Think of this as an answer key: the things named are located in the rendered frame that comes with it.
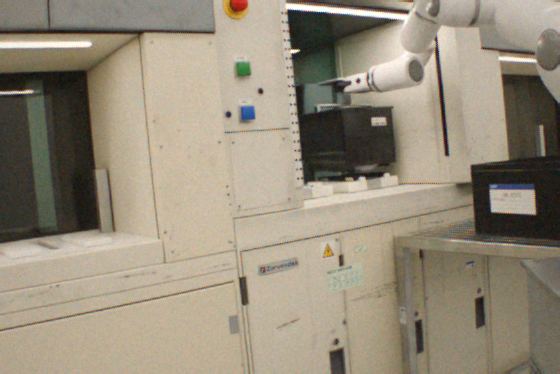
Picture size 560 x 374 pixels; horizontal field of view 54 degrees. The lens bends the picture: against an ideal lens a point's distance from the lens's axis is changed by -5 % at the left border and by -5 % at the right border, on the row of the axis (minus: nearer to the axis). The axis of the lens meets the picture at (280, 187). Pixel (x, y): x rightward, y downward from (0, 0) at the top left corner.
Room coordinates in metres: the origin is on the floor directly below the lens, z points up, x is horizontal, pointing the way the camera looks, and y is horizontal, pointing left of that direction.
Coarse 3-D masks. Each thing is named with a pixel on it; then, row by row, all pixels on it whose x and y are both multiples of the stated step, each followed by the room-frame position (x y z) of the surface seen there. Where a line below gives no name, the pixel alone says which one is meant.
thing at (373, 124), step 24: (312, 120) 1.84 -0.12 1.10; (336, 120) 1.74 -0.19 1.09; (360, 120) 1.77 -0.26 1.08; (384, 120) 1.82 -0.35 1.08; (312, 144) 1.85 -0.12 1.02; (336, 144) 1.75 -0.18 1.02; (360, 144) 1.76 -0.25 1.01; (384, 144) 1.82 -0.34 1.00; (312, 168) 1.90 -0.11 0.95; (336, 168) 1.81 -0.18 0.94
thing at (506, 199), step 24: (480, 168) 1.40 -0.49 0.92; (504, 168) 1.32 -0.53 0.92; (528, 168) 1.26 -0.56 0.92; (552, 168) 1.20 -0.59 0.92; (480, 192) 1.40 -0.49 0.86; (504, 192) 1.33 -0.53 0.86; (528, 192) 1.26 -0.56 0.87; (552, 192) 1.20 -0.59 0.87; (480, 216) 1.41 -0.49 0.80; (504, 216) 1.33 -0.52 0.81; (528, 216) 1.27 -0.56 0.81; (552, 216) 1.21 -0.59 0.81
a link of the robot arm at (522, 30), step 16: (480, 0) 1.18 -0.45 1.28; (496, 0) 1.19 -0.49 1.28; (512, 0) 1.07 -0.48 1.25; (528, 0) 1.04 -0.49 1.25; (544, 0) 1.02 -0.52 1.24; (480, 16) 1.19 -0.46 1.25; (496, 16) 1.10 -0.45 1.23; (512, 16) 1.05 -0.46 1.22; (528, 16) 1.01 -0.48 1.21; (544, 16) 0.99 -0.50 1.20; (512, 32) 1.06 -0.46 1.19; (528, 32) 1.02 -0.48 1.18; (528, 48) 1.05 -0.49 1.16
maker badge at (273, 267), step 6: (294, 258) 1.36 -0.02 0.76; (264, 264) 1.31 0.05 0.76; (270, 264) 1.32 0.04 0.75; (276, 264) 1.33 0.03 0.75; (282, 264) 1.34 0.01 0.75; (288, 264) 1.35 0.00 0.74; (294, 264) 1.36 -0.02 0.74; (258, 270) 1.30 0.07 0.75; (264, 270) 1.31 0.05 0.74; (270, 270) 1.32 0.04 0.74; (276, 270) 1.33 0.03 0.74; (282, 270) 1.34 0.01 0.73
